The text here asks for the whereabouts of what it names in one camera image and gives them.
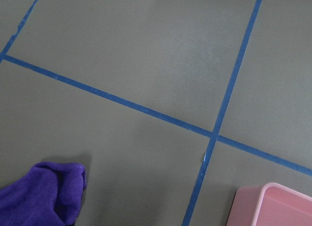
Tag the purple cloth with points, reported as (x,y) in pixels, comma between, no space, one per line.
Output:
(50,194)

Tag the pink plastic bin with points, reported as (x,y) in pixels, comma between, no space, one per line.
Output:
(270,204)

